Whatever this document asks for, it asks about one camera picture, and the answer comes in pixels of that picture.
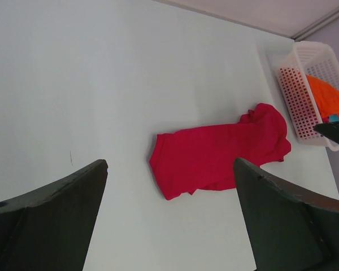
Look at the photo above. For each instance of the white plastic laundry basket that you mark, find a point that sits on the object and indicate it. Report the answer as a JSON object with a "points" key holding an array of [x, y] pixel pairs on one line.
{"points": [[307, 58]]}

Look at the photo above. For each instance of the red t-shirt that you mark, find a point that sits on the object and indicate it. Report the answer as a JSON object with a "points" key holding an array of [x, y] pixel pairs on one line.
{"points": [[202, 158]]}

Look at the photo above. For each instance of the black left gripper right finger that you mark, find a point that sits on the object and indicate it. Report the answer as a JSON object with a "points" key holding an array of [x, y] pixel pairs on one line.
{"points": [[289, 227]]}

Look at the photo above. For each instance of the orange t-shirt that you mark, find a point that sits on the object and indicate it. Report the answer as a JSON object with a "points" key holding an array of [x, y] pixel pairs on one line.
{"points": [[325, 96]]}

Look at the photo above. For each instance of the teal t-shirt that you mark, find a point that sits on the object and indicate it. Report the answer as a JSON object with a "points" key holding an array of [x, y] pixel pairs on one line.
{"points": [[331, 119]]}

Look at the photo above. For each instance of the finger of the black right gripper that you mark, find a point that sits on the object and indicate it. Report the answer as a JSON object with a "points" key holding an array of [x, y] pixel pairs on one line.
{"points": [[329, 130]]}

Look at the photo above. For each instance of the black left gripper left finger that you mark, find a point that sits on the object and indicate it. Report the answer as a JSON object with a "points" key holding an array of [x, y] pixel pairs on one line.
{"points": [[50, 228]]}

